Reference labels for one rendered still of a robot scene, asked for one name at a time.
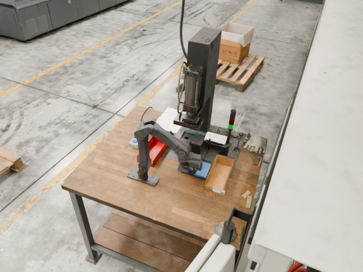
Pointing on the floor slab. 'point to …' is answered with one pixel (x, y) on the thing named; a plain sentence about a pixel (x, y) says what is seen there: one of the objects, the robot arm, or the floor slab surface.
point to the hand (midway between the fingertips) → (186, 168)
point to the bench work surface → (154, 203)
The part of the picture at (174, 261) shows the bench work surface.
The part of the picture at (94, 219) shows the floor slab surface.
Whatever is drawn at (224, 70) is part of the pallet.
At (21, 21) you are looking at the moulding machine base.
